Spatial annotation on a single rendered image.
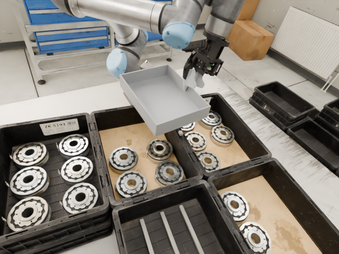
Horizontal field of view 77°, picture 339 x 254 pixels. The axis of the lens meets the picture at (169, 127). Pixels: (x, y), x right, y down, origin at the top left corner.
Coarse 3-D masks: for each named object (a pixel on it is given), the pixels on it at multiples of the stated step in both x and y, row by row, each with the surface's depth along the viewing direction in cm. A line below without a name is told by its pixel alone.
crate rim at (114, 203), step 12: (120, 108) 85; (96, 132) 75; (96, 144) 72; (192, 156) 73; (108, 180) 63; (192, 180) 67; (108, 192) 60; (144, 192) 62; (156, 192) 62; (120, 204) 58
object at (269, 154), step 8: (208, 96) 100; (232, 112) 94; (240, 120) 90; (248, 128) 88; (184, 136) 80; (256, 136) 85; (192, 152) 75; (248, 160) 76; (256, 160) 76; (200, 168) 70; (224, 168) 72; (232, 168) 72; (208, 176) 69
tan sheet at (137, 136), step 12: (108, 132) 89; (120, 132) 90; (132, 132) 91; (144, 132) 92; (108, 144) 85; (120, 144) 85; (132, 144) 86; (144, 144) 87; (108, 156) 81; (144, 156) 83; (108, 168) 77; (144, 168) 79
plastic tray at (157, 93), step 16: (128, 80) 77; (144, 80) 81; (160, 80) 82; (176, 80) 80; (128, 96) 73; (144, 96) 75; (160, 96) 76; (176, 96) 77; (192, 96) 75; (144, 112) 64; (160, 112) 70; (176, 112) 71; (192, 112) 65; (208, 112) 70; (160, 128) 62; (176, 128) 66
